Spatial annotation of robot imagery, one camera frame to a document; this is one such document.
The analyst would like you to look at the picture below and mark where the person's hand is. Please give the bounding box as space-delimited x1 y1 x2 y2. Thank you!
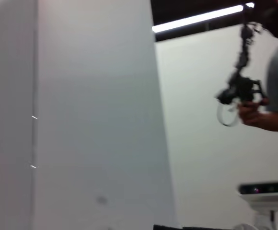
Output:
238 102 268 126

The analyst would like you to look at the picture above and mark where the black handheld teleoperation controller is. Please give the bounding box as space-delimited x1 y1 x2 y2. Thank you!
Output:
215 3 269 128

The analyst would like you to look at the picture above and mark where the person's bare forearm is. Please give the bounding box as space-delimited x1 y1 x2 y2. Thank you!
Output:
254 110 278 132

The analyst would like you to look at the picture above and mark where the white ceiling light tube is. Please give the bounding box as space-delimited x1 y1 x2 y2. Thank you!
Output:
151 2 255 34

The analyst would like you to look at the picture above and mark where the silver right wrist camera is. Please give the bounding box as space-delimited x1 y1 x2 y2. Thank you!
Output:
236 179 278 213

